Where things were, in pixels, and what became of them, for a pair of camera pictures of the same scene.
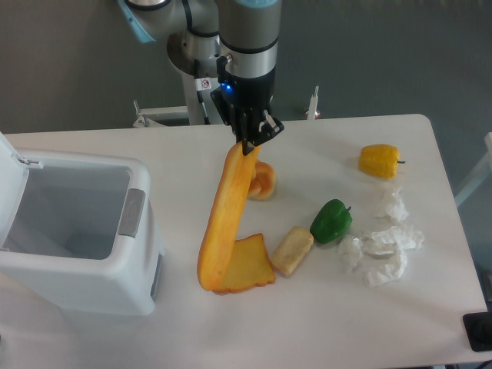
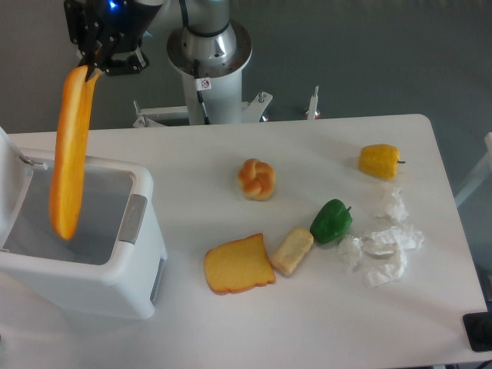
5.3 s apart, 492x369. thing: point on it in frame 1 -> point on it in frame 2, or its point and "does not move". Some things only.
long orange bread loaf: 224,216 -> 70,149
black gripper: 241,99 -> 106,26
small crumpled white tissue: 350,249 does not move
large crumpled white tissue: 385,257 does not move
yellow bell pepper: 379,161 does not move
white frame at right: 483,172 does not move
